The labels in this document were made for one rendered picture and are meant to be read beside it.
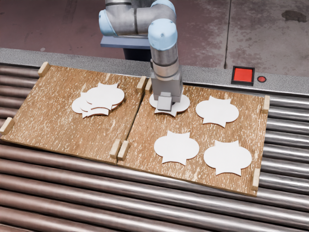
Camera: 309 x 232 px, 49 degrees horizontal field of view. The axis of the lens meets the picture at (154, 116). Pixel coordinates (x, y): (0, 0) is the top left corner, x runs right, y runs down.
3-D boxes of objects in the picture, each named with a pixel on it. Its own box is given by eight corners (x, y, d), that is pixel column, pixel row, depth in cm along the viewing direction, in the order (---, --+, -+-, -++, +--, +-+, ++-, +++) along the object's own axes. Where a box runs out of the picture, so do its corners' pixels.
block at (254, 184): (253, 171, 97) (254, 166, 95) (260, 172, 97) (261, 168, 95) (250, 190, 94) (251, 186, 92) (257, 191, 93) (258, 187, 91)
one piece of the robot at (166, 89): (143, 82, 96) (150, 117, 109) (175, 84, 94) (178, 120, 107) (151, 52, 102) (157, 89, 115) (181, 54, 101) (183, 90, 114)
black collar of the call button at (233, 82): (232, 68, 124) (233, 65, 123) (254, 70, 123) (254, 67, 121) (230, 84, 120) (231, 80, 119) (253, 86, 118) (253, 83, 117)
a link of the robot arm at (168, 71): (175, 67, 95) (147, 66, 97) (176, 79, 99) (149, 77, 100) (180, 49, 99) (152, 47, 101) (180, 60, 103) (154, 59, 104)
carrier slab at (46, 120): (49, 66, 134) (47, 64, 133) (149, 81, 124) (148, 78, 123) (2, 141, 114) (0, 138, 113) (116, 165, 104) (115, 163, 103)
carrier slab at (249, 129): (151, 82, 124) (151, 79, 122) (269, 101, 113) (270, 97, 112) (117, 166, 104) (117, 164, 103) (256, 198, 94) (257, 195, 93)
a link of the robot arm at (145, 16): (137, -2, 100) (135, 22, 94) (175, -5, 100) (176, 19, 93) (140, 20, 107) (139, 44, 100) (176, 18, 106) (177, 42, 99)
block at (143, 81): (142, 80, 123) (141, 75, 120) (147, 81, 122) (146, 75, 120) (137, 92, 119) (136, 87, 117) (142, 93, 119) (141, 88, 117)
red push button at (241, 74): (234, 70, 124) (235, 67, 123) (252, 72, 122) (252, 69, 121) (233, 82, 120) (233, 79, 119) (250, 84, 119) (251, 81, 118)
